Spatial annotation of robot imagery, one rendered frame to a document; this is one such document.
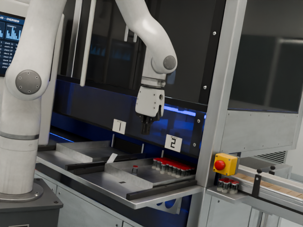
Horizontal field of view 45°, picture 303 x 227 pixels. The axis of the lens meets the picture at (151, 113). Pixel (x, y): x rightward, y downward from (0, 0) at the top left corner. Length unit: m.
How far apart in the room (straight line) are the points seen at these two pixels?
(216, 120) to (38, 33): 0.75
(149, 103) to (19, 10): 0.96
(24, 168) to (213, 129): 0.73
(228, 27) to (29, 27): 0.75
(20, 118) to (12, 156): 0.12
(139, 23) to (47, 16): 0.29
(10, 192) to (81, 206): 0.91
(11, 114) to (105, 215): 0.93
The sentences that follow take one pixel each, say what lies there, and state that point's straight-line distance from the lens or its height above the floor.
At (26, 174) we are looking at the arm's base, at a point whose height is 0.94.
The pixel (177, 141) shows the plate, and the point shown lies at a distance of 1.58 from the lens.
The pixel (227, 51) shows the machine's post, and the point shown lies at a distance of 1.48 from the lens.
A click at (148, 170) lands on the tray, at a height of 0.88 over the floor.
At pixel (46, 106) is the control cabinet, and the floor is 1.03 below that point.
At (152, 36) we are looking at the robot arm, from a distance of 1.20.
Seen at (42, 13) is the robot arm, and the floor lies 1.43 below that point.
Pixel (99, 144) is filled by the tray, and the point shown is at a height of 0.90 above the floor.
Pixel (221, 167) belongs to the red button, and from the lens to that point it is 1.44.
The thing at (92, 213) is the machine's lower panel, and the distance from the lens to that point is 2.02.
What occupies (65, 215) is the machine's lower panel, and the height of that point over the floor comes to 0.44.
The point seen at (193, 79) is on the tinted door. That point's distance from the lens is 1.56.
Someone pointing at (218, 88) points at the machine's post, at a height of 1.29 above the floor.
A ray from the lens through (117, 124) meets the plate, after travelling 1.82.
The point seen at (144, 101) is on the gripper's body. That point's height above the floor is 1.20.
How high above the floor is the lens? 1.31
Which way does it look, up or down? 6 degrees down
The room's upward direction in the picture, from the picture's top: 9 degrees clockwise
